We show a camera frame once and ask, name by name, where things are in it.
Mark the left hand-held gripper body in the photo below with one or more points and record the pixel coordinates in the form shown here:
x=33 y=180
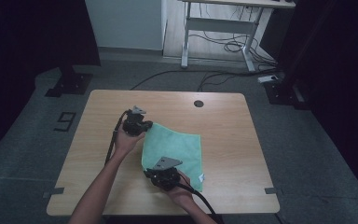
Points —
x=132 y=123

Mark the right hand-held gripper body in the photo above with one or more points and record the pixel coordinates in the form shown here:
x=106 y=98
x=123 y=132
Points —
x=166 y=174

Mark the green microfibre cloth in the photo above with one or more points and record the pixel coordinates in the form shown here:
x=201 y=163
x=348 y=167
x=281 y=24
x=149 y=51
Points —
x=174 y=149

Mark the person's left hand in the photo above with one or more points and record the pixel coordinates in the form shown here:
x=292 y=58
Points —
x=126 y=141

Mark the person's right hand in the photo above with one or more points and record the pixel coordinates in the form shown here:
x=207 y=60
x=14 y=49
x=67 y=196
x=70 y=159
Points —
x=180 y=194

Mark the white cloth label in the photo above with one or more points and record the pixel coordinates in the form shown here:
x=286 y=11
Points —
x=201 y=178

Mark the dark round table grommet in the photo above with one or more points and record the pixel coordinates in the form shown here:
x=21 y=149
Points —
x=198 y=104

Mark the black stand base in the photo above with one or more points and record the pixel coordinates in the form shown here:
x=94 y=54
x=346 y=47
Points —
x=71 y=82
x=284 y=91

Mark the grey tape strip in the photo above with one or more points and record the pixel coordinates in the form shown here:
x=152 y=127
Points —
x=271 y=190
x=53 y=192

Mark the white cabinet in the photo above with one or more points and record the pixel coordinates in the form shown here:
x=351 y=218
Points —
x=124 y=25

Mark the white power strip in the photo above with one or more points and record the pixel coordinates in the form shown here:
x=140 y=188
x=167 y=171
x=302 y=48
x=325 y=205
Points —
x=268 y=78

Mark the dark curtain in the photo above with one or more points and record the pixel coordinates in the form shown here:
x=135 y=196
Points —
x=341 y=62
x=21 y=46

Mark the white metal desk frame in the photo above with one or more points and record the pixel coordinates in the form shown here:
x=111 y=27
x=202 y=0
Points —
x=220 y=25

